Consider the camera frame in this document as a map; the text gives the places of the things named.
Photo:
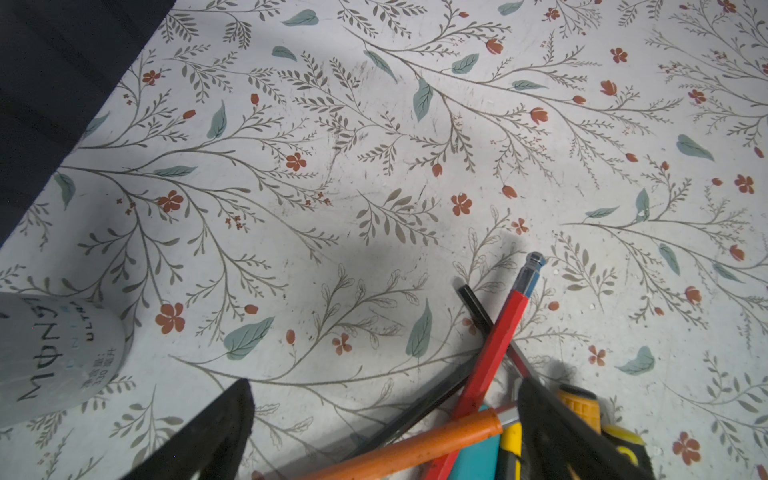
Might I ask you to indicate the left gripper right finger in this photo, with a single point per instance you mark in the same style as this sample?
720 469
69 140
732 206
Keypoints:
560 445

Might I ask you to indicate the yellow black utility knife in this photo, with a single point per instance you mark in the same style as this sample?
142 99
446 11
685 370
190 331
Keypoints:
509 459

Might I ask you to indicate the orange pen tool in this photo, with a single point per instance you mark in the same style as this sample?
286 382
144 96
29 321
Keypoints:
423 448

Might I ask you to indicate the teal utility knife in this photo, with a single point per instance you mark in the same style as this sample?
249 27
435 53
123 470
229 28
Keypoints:
477 461

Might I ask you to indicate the black thin rod tool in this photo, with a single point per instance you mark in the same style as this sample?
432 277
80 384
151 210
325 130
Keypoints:
427 402

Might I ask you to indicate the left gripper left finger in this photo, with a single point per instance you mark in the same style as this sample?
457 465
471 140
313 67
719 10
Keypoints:
211 445

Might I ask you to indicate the red pencil tool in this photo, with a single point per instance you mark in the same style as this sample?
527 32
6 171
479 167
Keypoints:
500 338

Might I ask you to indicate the orange handle screwdriver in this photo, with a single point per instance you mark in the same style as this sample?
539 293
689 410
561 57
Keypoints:
583 403

